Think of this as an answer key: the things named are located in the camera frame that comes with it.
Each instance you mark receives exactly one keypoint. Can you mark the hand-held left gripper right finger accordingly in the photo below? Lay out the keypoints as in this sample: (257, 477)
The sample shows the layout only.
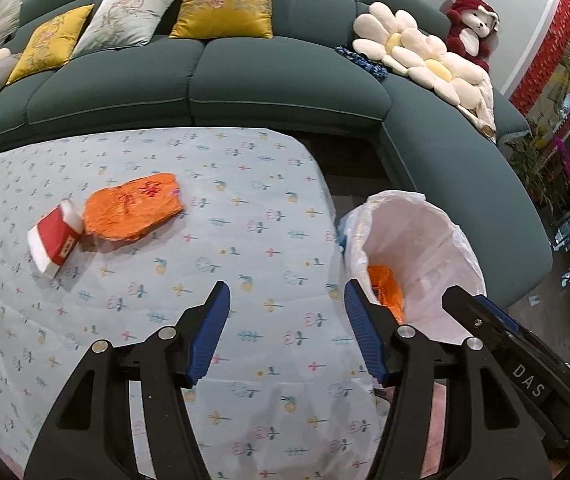
(365, 335)

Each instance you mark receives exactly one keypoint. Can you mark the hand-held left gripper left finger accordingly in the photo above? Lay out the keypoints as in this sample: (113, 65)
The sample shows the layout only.
(210, 335)

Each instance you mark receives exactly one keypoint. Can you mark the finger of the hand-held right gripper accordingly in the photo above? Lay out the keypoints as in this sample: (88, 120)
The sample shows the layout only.
(507, 321)
(470, 312)

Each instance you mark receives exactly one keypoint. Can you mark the small orange snack packet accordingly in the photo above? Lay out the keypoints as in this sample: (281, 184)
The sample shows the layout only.
(385, 290)

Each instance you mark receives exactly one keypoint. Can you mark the bin with white bag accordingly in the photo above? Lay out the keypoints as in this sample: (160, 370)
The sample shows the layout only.
(415, 240)

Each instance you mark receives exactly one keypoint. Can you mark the floral tablecloth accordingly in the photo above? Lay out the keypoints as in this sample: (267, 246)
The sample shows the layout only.
(265, 210)

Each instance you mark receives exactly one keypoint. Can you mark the large orange snack packet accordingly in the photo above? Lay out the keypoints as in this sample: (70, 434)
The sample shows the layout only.
(132, 205)

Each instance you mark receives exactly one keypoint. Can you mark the green potted plant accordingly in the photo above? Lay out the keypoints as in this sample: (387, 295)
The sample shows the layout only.
(535, 170)

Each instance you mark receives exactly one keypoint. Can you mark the pink orchid flowers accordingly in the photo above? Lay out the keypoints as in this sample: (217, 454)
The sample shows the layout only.
(565, 160)

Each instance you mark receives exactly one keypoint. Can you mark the red and white box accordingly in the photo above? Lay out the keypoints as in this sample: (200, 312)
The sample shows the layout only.
(55, 237)

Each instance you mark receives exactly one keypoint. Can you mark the white flower cushion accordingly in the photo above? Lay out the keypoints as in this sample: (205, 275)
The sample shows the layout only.
(437, 67)
(395, 40)

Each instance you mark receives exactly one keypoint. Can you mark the teal sofa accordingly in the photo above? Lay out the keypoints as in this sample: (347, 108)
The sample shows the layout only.
(290, 75)

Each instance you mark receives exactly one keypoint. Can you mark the blue patterned cloth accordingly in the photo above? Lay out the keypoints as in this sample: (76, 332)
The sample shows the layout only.
(365, 62)

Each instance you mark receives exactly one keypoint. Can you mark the red monkey plush toy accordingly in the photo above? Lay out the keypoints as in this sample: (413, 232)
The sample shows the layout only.
(470, 25)

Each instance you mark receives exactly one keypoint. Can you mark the white embroidered cushion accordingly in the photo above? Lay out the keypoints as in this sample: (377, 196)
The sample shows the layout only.
(125, 20)

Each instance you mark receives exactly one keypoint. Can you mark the large yellow embroidered cushion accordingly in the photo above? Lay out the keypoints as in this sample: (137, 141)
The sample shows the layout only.
(225, 5)

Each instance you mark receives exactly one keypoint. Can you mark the small yellow embroidered cushion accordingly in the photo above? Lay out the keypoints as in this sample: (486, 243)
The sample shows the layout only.
(50, 42)

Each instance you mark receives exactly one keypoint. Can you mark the red framed wall painting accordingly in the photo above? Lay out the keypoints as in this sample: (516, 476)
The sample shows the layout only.
(555, 45)

